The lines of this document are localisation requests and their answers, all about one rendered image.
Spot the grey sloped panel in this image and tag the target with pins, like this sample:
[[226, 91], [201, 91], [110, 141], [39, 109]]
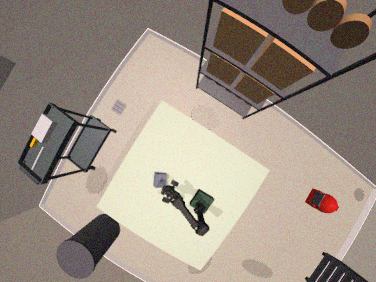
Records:
[[159, 179]]

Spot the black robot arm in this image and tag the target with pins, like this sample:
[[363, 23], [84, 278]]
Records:
[[200, 225]]

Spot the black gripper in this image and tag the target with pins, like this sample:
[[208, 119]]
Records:
[[166, 199]]

